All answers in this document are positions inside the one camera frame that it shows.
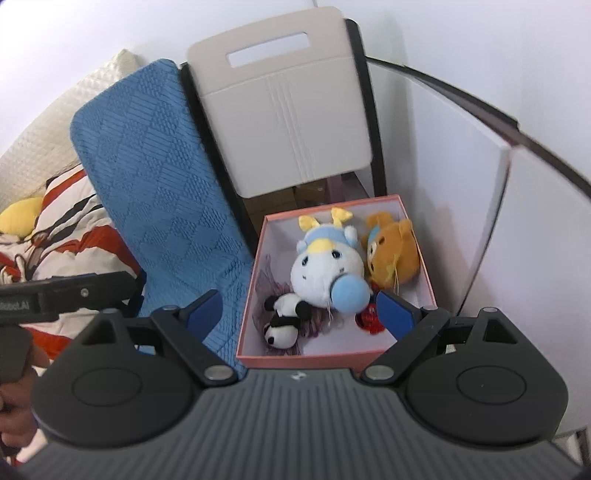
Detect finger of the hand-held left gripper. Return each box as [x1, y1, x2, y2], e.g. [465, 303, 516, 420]
[39, 271, 142, 320]

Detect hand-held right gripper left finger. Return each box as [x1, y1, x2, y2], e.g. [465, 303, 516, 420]
[79, 290, 240, 385]

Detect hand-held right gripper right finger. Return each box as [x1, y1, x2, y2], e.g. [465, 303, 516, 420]
[361, 291, 522, 385]

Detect red lion figurine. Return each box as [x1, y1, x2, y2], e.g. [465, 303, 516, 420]
[355, 304, 387, 334]

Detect pink cardboard box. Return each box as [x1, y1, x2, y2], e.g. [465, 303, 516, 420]
[236, 194, 438, 373]

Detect brown bear plush toy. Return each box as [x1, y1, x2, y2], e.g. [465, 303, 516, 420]
[361, 211, 422, 292]

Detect purple fuzzy plush toy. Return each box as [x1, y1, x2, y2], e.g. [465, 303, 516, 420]
[253, 267, 345, 356]

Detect panda plush toy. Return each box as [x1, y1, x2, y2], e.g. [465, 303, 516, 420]
[263, 292, 311, 348]

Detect white and blue plush toy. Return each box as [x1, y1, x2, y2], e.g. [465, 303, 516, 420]
[290, 207, 373, 315]

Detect person's left hand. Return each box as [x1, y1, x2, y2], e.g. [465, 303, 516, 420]
[0, 344, 49, 450]

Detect striped printed blanket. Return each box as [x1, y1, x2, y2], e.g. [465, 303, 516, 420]
[0, 165, 145, 358]

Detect yellow plush toy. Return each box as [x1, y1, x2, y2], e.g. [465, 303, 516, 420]
[0, 196, 45, 239]

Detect blue knitted cloth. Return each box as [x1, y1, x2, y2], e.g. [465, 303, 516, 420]
[70, 58, 256, 372]

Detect white folding table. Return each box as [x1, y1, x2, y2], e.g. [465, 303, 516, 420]
[365, 55, 591, 441]

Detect cream pillow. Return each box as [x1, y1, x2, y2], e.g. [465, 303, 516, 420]
[0, 49, 145, 214]

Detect white folding chair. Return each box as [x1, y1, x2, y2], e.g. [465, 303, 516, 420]
[179, 6, 389, 247]

